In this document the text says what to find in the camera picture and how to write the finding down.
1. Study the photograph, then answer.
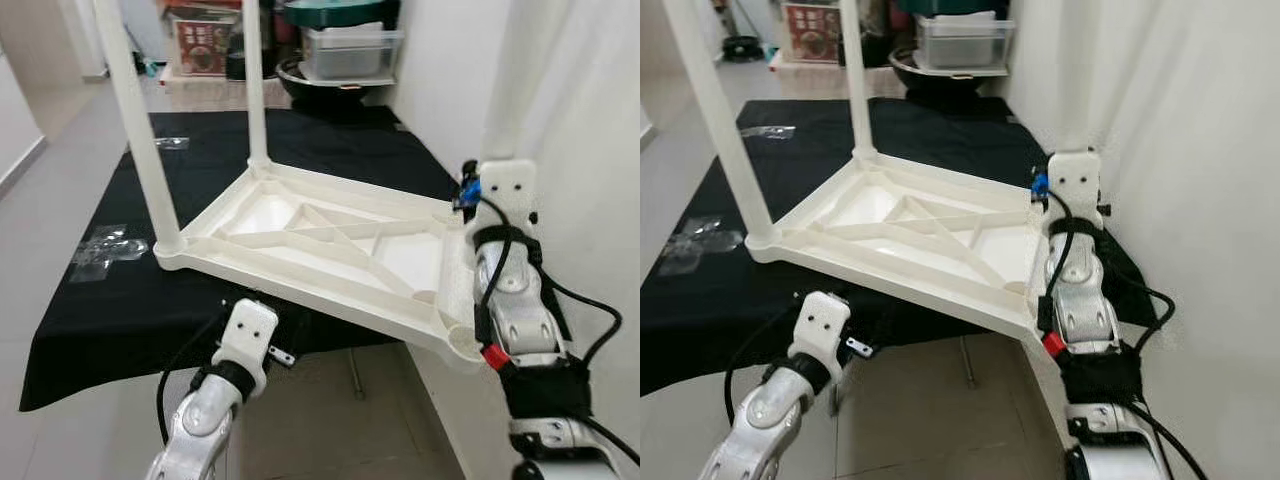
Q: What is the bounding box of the black round floor device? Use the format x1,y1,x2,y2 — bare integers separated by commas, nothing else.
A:
722,33,766,63

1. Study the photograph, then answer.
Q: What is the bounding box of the black bag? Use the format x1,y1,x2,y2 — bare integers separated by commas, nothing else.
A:
860,0,906,66
225,0,301,81

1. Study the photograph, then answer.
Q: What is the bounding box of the white plastic children table top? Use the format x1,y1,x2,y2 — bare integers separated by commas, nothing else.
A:
745,148,1066,346
155,155,491,376

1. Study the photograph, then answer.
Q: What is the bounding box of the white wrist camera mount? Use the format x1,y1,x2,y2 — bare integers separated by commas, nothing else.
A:
790,290,853,376
213,298,279,386
478,160,538,236
1045,150,1104,233

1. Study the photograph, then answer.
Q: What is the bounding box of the beige cloth covered bench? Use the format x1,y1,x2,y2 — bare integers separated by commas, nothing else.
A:
770,55,896,101
160,70,291,111

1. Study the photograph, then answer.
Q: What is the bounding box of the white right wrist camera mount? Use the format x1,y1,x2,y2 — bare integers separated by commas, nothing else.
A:
1045,150,1104,233
478,160,538,236

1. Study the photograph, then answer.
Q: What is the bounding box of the red printed box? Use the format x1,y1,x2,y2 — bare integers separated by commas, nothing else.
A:
172,8,241,79
783,0,846,66

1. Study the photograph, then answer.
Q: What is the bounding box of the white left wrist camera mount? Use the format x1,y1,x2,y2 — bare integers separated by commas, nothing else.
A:
213,298,279,386
790,290,853,376

